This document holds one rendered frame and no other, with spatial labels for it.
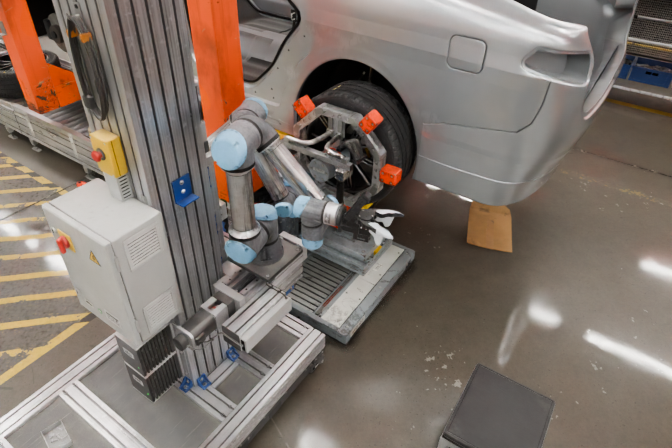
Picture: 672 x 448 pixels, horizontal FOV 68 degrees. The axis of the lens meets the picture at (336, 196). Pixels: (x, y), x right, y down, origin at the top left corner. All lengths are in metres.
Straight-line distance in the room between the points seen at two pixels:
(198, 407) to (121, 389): 0.37
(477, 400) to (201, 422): 1.16
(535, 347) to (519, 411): 0.76
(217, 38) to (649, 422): 2.71
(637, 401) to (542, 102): 1.58
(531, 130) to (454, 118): 0.35
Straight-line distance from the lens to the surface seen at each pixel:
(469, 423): 2.23
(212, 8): 2.38
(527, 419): 2.31
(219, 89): 2.51
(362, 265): 3.00
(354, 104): 2.51
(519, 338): 3.02
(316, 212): 1.60
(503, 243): 3.58
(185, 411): 2.40
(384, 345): 2.81
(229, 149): 1.58
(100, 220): 1.71
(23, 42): 4.12
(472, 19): 2.29
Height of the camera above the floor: 2.21
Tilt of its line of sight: 36 degrees down
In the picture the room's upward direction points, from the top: 2 degrees clockwise
